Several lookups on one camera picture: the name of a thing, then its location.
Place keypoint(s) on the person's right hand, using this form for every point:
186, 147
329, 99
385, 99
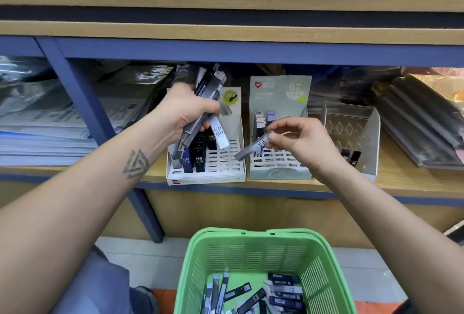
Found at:
310, 143

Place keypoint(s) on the person's left hand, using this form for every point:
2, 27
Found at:
185, 114

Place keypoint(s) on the bundle of lead cases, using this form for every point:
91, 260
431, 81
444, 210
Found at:
210, 85

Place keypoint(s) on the clear plastic display box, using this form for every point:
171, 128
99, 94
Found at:
359, 125

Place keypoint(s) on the single lead case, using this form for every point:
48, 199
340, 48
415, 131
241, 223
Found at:
258, 123

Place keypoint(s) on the pale green display box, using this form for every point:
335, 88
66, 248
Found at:
286, 92

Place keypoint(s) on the white display box red label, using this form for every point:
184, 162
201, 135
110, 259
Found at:
225, 169

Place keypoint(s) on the green plastic basket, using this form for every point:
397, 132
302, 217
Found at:
261, 245

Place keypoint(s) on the pile of lead cases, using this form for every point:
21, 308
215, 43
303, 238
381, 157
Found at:
283, 295

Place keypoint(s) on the person's right forearm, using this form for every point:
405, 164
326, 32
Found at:
406, 245

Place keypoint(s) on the person's left forearm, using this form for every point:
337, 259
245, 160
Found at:
72, 230

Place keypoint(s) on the dark plastic-wrapped packs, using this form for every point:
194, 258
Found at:
428, 114

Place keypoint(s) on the stack of wrapped paper packs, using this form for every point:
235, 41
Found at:
58, 121

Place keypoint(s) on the colourful printed mat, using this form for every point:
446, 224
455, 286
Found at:
165, 301

